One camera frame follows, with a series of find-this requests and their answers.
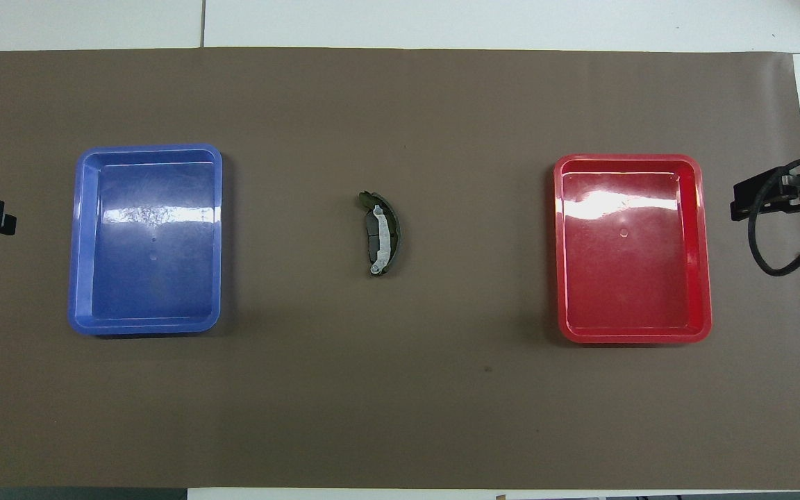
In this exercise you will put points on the dark grey brake pad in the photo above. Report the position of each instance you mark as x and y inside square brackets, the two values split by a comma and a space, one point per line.
[371, 239]

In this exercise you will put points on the brown table mat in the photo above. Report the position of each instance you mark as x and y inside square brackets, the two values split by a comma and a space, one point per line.
[400, 104]

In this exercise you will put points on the red plastic tray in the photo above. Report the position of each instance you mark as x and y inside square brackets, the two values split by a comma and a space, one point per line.
[671, 292]

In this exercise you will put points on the curved brake shoe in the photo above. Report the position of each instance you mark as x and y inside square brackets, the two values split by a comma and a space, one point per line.
[386, 243]

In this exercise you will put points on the blue plastic tray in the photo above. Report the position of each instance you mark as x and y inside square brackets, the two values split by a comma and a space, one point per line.
[115, 292]

